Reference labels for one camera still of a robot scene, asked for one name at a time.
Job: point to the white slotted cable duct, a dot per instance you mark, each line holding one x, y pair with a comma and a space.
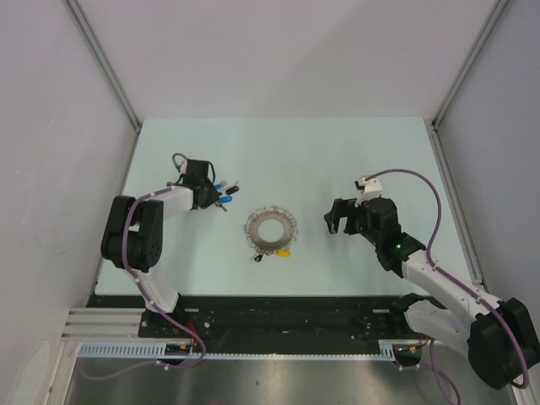
378, 350

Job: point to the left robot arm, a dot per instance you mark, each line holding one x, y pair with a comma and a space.
134, 232

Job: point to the right aluminium frame post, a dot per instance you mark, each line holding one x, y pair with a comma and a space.
483, 37

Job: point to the left aluminium frame post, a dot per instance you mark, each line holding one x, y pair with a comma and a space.
96, 50

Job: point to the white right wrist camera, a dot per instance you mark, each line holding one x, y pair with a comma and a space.
368, 189

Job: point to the aluminium frame post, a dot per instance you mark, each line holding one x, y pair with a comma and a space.
483, 37
96, 50

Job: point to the silver key dark head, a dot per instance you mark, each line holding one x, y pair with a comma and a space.
220, 205

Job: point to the black key tag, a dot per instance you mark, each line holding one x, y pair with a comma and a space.
232, 190

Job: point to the aluminium rail profile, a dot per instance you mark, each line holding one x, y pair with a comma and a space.
102, 323

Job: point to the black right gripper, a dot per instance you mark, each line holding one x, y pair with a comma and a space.
349, 211

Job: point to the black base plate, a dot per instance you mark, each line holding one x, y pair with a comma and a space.
277, 320

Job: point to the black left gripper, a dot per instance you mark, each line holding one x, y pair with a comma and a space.
213, 197

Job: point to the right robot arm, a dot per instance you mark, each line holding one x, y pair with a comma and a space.
496, 336

